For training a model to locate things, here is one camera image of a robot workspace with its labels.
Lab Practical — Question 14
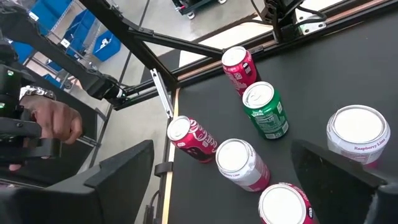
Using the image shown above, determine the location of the blue storage bin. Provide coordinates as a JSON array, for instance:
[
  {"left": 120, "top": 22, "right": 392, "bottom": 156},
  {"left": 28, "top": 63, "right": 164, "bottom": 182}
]
[
  {"left": 60, "top": 9, "right": 97, "bottom": 54},
  {"left": 11, "top": 40, "right": 35, "bottom": 65},
  {"left": 29, "top": 0, "right": 74, "bottom": 27}
]

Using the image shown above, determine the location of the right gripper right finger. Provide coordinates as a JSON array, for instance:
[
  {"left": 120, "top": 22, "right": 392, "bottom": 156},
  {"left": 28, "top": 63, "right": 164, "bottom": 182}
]
[{"left": 290, "top": 139, "right": 398, "bottom": 224}]

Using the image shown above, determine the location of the black edge clip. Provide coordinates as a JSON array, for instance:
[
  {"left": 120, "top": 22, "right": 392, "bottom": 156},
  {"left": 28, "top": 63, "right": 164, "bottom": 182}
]
[{"left": 154, "top": 161, "right": 174, "bottom": 177}]

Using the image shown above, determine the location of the person's hand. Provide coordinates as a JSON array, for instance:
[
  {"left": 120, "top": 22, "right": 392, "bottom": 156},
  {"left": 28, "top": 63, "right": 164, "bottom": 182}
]
[{"left": 8, "top": 95, "right": 84, "bottom": 172}]

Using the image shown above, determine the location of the dark equipment cart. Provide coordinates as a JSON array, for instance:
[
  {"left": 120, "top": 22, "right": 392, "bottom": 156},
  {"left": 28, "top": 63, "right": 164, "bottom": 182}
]
[{"left": 170, "top": 0, "right": 228, "bottom": 20}]

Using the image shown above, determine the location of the silver corner bracket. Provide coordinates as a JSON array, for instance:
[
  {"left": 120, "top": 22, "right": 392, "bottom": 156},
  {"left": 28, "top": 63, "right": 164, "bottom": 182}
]
[{"left": 149, "top": 68, "right": 175, "bottom": 119}]

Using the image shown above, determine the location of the red Coca-Cola can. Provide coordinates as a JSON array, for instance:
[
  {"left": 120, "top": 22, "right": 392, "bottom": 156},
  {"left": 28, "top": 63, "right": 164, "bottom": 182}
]
[
  {"left": 221, "top": 45, "right": 261, "bottom": 97},
  {"left": 166, "top": 115, "right": 219, "bottom": 164},
  {"left": 257, "top": 182, "right": 318, "bottom": 224}
]

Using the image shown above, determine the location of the blue bin with white scraps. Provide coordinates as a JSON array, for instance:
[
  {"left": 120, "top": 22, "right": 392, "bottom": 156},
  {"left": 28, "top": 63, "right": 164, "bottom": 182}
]
[{"left": 92, "top": 29, "right": 122, "bottom": 62}]

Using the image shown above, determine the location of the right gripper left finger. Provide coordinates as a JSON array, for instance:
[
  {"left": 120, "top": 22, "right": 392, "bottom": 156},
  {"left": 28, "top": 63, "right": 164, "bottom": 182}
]
[{"left": 0, "top": 139, "right": 155, "bottom": 224}]

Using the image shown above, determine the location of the green Sprite can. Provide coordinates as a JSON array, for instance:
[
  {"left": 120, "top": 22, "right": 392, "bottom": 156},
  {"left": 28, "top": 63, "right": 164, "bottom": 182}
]
[{"left": 241, "top": 81, "right": 290, "bottom": 140}]

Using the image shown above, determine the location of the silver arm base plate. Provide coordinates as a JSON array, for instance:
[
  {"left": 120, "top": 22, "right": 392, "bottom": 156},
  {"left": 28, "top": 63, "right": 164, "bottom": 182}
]
[{"left": 295, "top": 9, "right": 328, "bottom": 35}]

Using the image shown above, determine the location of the silver wristwatch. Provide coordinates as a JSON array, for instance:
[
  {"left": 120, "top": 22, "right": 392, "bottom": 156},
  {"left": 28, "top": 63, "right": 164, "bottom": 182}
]
[{"left": 19, "top": 85, "right": 57, "bottom": 101}]

